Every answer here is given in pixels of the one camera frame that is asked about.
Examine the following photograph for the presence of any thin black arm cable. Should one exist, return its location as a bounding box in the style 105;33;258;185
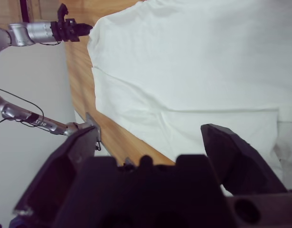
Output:
0;40;62;130

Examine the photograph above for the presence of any wrist black camera bracket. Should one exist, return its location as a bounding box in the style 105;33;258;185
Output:
57;3;70;22

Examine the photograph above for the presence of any arm grey base plate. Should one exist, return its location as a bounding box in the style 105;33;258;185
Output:
85;112;102;143

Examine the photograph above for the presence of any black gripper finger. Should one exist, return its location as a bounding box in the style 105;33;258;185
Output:
10;125;98;228
200;123;289;198

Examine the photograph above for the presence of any white T-shirt with small print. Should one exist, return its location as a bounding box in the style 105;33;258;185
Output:
87;0;292;198

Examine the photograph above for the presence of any dark vertical background bar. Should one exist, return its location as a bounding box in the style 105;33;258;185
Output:
19;0;30;22

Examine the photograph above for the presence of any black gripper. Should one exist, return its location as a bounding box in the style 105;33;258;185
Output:
50;18;94;43

